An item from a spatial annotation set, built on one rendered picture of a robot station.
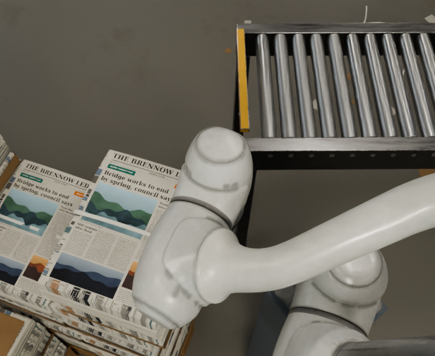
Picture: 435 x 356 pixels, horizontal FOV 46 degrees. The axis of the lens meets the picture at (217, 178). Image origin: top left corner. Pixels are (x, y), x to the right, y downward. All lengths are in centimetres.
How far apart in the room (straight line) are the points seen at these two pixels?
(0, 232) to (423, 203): 120
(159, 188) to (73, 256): 25
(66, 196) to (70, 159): 108
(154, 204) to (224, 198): 51
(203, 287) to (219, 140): 20
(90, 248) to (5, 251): 38
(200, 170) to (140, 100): 205
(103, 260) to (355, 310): 55
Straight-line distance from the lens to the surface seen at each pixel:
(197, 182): 74
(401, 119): 179
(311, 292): 100
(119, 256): 119
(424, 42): 203
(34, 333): 175
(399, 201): 64
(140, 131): 264
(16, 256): 152
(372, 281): 98
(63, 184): 157
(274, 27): 195
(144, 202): 124
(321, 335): 92
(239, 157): 72
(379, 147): 169
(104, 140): 264
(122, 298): 116
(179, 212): 72
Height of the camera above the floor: 216
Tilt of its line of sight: 61 degrees down
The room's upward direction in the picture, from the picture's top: 1 degrees clockwise
